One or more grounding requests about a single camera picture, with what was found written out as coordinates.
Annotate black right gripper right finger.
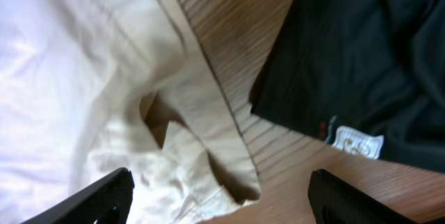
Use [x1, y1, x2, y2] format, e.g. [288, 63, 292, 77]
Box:
[307, 168, 445, 224]

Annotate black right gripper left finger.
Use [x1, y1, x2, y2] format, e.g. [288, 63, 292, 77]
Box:
[24, 168, 135, 224]

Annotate beige cotton shorts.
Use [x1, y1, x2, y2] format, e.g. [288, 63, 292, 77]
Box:
[1, 0, 261, 223]

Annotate black printed cycling jersey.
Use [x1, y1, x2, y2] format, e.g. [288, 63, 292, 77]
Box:
[250, 0, 444, 173]

